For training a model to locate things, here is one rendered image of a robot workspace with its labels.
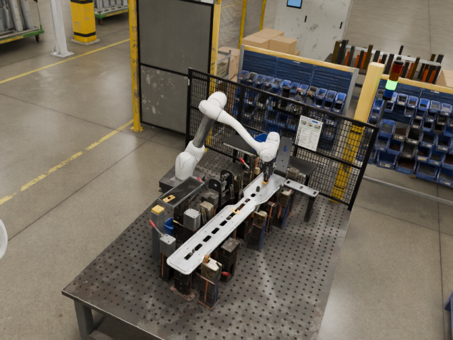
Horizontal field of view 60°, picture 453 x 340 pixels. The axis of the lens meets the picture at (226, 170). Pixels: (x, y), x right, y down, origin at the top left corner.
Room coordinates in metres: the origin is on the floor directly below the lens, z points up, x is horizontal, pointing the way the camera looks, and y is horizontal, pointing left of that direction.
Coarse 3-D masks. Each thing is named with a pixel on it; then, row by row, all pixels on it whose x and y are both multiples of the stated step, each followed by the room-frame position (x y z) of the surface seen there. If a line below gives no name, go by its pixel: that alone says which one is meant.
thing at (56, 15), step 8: (56, 0) 8.30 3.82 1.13; (56, 8) 8.28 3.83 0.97; (56, 16) 8.28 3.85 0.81; (56, 24) 8.29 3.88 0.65; (56, 32) 8.30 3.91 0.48; (64, 32) 8.40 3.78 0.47; (56, 40) 8.31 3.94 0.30; (64, 40) 8.37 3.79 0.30; (56, 48) 8.32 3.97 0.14; (64, 48) 8.35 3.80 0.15; (64, 56) 8.19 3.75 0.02
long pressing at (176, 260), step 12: (276, 180) 2.77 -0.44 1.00; (252, 192) 2.55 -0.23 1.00; (264, 192) 2.57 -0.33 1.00; (240, 204) 2.38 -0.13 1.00; (252, 204) 2.39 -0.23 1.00; (216, 216) 2.20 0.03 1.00; (228, 216) 2.22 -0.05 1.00; (240, 216) 2.24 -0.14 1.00; (204, 228) 2.06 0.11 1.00; (228, 228) 2.09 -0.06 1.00; (192, 240) 1.93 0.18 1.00; (216, 240) 1.95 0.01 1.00; (180, 252) 1.80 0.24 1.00; (192, 252) 1.82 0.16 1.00; (204, 252) 1.83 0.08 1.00; (168, 264) 1.70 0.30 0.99; (180, 264) 1.70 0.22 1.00; (192, 264) 1.71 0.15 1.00
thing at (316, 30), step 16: (288, 0) 9.46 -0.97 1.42; (304, 0) 9.35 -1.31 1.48; (320, 0) 9.23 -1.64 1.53; (336, 0) 9.11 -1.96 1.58; (352, 0) 9.19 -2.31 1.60; (288, 16) 9.46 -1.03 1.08; (304, 16) 9.33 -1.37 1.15; (320, 16) 9.21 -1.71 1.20; (336, 16) 9.08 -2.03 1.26; (288, 32) 9.44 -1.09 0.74; (304, 32) 9.31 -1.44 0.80; (320, 32) 9.18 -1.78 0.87; (336, 32) 9.05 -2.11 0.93; (304, 48) 9.28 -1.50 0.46; (320, 48) 9.15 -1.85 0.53
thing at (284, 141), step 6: (282, 138) 2.94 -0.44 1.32; (288, 138) 2.91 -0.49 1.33; (282, 144) 2.93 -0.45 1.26; (288, 144) 2.91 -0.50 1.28; (282, 150) 2.93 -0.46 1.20; (288, 150) 2.90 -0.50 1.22; (276, 156) 2.94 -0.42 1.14; (282, 156) 2.92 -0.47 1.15; (288, 156) 2.90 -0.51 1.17; (276, 162) 2.94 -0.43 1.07; (282, 162) 2.92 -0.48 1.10; (288, 162) 2.89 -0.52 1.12; (276, 168) 2.94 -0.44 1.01; (282, 168) 2.91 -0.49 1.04
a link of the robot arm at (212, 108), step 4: (208, 100) 2.87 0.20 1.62; (212, 100) 2.87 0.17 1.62; (216, 100) 2.89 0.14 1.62; (200, 104) 2.82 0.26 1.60; (204, 104) 2.81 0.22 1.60; (208, 104) 2.81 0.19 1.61; (212, 104) 2.83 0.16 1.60; (216, 104) 2.84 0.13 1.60; (200, 108) 2.81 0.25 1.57; (204, 108) 2.79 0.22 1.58; (208, 108) 2.78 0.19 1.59; (212, 108) 2.79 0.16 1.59; (216, 108) 2.80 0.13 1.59; (220, 108) 2.88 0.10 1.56; (204, 112) 2.79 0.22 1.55; (208, 112) 2.77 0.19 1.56; (212, 112) 2.77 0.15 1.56; (216, 112) 2.77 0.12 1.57; (208, 116) 2.78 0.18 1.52; (212, 116) 2.76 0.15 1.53; (216, 116) 2.76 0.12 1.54
